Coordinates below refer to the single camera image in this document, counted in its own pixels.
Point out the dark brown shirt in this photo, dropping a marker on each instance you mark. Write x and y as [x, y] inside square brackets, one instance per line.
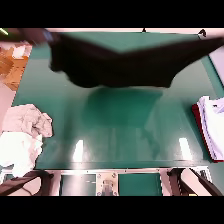
[116, 68]

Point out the folded white garment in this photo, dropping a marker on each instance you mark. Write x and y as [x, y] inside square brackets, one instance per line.
[213, 125]

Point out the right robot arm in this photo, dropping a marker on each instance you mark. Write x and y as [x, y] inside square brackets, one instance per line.
[181, 183]

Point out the silver frame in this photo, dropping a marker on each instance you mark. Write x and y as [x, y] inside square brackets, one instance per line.
[107, 184]

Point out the beige garment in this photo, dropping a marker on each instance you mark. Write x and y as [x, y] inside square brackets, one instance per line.
[26, 118]

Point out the brown cardboard box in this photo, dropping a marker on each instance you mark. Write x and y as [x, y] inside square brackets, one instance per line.
[12, 70]

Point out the folded red garment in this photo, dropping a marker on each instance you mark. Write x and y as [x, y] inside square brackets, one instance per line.
[197, 117]

